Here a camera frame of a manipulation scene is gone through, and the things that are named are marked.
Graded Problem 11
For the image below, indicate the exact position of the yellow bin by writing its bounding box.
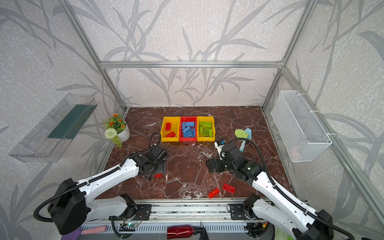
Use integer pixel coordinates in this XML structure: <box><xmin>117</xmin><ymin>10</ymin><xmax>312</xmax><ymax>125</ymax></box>
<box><xmin>161</xmin><ymin>117</ymin><xmax>181</xmax><ymax>142</ymax></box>
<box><xmin>197</xmin><ymin>116</ymin><xmax>216</xmax><ymax>142</ymax></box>

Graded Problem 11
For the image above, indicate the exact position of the purple pink brush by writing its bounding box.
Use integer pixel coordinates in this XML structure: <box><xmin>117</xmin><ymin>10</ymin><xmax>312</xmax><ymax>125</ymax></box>
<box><xmin>61</xmin><ymin>225</ymin><xmax>108</xmax><ymax>240</ymax></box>

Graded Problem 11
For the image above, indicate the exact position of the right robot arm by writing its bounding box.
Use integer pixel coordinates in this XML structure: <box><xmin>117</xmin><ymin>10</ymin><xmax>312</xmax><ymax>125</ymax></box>
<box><xmin>206</xmin><ymin>141</ymin><xmax>335</xmax><ymax>240</ymax></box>

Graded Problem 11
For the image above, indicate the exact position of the red middle bin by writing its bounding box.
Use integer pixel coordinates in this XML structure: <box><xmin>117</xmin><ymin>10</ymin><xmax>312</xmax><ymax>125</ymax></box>
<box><xmin>179</xmin><ymin>117</ymin><xmax>197</xmax><ymax>142</ymax></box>

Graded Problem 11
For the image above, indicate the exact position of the blue lego tilted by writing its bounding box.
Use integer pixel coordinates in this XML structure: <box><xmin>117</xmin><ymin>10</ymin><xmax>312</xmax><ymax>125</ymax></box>
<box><xmin>182</xmin><ymin>127</ymin><xmax>196</xmax><ymax>138</ymax></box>

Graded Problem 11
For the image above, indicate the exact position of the red bottle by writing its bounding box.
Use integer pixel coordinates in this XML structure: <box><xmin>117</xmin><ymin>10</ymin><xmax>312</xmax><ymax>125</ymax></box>
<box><xmin>167</xmin><ymin>226</ymin><xmax>199</xmax><ymax>240</ymax></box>

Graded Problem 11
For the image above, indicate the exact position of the light blue scoop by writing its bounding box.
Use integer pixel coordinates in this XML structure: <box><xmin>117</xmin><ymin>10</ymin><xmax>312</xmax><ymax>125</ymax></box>
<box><xmin>239</xmin><ymin>127</ymin><xmax>253</xmax><ymax>153</ymax></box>

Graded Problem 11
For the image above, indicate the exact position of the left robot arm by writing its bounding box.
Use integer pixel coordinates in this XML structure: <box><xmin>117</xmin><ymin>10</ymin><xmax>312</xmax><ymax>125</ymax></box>
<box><xmin>48</xmin><ymin>146</ymin><xmax>168</xmax><ymax>235</ymax></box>

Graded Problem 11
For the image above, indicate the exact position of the red lego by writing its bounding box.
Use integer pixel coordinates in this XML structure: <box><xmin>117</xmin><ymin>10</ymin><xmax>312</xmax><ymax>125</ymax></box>
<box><xmin>209</xmin><ymin>188</ymin><xmax>220</xmax><ymax>199</ymax></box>
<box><xmin>166</xmin><ymin>122</ymin><xmax>172</xmax><ymax>132</ymax></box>
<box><xmin>223</xmin><ymin>184</ymin><xmax>236</xmax><ymax>194</ymax></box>
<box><xmin>166</xmin><ymin>132</ymin><xmax>176</xmax><ymax>138</ymax></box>

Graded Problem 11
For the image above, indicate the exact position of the green lego long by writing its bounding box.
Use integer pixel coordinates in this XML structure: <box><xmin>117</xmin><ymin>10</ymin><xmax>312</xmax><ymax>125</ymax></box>
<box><xmin>201</xmin><ymin>128</ymin><xmax>214</xmax><ymax>138</ymax></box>

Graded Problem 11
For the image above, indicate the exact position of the left yellow bin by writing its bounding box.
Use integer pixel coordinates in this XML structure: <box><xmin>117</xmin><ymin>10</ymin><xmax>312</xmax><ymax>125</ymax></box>
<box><xmin>161</xmin><ymin>117</ymin><xmax>181</xmax><ymax>142</ymax></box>

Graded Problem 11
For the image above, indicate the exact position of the clear wall shelf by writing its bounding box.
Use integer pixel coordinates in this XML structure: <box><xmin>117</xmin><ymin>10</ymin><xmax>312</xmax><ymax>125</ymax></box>
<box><xmin>9</xmin><ymin>94</ymin><xmax>97</xmax><ymax>163</ymax></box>

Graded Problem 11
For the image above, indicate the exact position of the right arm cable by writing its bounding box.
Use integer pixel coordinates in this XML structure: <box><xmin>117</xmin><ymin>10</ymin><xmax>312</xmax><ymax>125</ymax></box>
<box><xmin>220</xmin><ymin>137</ymin><xmax>356</xmax><ymax>240</ymax></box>

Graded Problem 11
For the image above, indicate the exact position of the artificial orange flower plant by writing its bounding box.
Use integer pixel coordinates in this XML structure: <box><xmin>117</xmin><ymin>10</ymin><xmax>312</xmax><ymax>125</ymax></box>
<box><xmin>103</xmin><ymin>114</ymin><xmax>127</xmax><ymax>148</ymax></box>

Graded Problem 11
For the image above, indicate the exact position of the right yellow bin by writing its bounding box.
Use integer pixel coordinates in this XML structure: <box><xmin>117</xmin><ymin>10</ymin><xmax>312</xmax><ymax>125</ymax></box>
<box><xmin>197</xmin><ymin>116</ymin><xmax>216</xmax><ymax>142</ymax></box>

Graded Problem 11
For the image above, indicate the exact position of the green trowel wooden handle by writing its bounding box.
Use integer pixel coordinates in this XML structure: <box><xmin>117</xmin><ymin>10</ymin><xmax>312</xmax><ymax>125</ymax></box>
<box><xmin>235</xmin><ymin>129</ymin><xmax>249</xmax><ymax>139</ymax></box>

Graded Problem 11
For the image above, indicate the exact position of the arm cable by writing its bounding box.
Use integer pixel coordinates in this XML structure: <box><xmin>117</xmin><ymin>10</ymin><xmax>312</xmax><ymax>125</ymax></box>
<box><xmin>220</xmin><ymin>137</ymin><xmax>356</xmax><ymax>240</ymax></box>
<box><xmin>32</xmin><ymin>131</ymin><xmax>163</xmax><ymax>223</ymax></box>

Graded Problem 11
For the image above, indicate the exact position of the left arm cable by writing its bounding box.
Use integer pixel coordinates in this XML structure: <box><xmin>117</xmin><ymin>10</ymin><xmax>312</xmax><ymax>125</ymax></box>
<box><xmin>32</xmin><ymin>131</ymin><xmax>163</xmax><ymax>223</ymax></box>

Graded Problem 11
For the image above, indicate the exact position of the blue lego near bins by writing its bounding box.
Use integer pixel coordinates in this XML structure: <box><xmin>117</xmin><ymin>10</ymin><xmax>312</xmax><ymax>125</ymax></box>
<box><xmin>183</xmin><ymin>122</ymin><xmax>195</xmax><ymax>128</ymax></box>

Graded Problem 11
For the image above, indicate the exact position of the green lego pair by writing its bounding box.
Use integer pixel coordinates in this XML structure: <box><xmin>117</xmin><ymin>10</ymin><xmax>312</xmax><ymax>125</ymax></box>
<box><xmin>200</xmin><ymin>121</ymin><xmax>212</xmax><ymax>128</ymax></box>

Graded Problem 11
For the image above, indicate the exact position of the white wire basket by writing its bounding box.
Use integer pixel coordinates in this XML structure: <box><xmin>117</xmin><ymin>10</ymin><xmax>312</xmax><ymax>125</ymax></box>
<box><xmin>271</xmin><ymin>90</ymin><xmax>332</xmax><ymax>163</ymax></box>

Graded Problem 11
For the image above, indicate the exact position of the white flower pot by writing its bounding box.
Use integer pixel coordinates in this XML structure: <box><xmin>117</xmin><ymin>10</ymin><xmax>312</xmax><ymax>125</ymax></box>
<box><xmin>117</xmin><ymin>121</ymin><xmax>131</xmax><ymax>143</ymax></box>

